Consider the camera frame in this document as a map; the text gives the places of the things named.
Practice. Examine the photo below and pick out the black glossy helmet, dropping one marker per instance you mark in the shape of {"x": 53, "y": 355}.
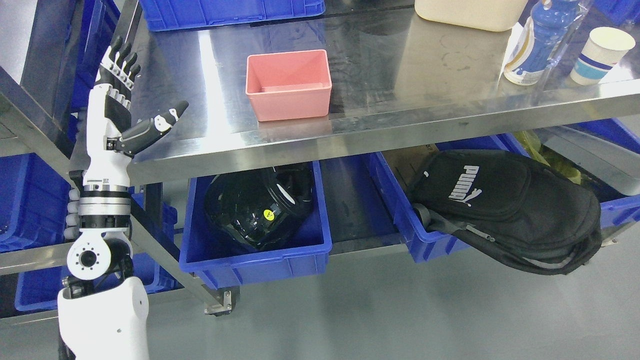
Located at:
{"x": 259, "y": 210}

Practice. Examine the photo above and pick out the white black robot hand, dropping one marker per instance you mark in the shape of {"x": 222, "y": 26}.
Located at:
{"x": 112, "y": 140}

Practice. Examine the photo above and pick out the blue crate on table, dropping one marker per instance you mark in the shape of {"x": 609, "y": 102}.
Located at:
{"x": 170, "y": 15}

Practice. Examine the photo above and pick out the pink plastic storage box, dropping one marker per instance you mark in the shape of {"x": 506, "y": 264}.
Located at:
{"x": 289, "y": 85}

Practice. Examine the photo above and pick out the blue bin with helmet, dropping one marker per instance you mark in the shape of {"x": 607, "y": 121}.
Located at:
{"x": 220, "y": 265}

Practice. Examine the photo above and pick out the beige plastic container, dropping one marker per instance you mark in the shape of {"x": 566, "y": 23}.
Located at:
{"x": 486, "y": 15}

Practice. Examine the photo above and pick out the stainless steel table frame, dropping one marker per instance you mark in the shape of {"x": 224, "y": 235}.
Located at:
{"x": 398, "y": 81}

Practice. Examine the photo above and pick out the black Puma backpack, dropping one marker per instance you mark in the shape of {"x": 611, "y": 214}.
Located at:
{"x": 516, "y": 210}

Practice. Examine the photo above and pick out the white blue paper cup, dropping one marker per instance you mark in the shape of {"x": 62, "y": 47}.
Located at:
{"x": 603, "y": 50}

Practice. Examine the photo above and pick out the blue bin far left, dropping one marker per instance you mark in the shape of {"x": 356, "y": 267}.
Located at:
{"x": 33, "y": 203}

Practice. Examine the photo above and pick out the blue bin with backpack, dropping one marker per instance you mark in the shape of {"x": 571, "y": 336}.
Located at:
{"x": 416, "y": 224}

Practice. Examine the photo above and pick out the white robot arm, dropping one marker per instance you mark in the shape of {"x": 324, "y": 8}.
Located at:
{"x": 102, "y": 306}

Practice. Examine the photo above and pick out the blue white bottle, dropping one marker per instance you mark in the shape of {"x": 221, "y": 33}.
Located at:
{"x": 544, "y": 29}

